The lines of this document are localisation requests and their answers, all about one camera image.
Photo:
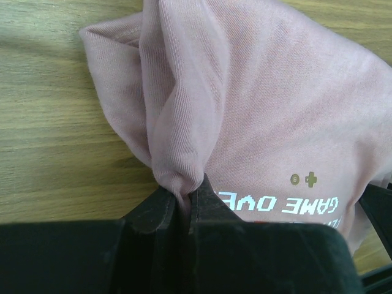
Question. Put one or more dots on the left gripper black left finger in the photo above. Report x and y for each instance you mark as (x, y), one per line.
(134, 254)

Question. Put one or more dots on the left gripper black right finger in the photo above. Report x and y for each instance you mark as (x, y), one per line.
(228, 255)

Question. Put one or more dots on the pink printed t shirt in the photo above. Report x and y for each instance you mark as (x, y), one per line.
(288, 120)

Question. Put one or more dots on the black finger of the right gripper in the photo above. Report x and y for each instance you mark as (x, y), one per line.
(376, 203)

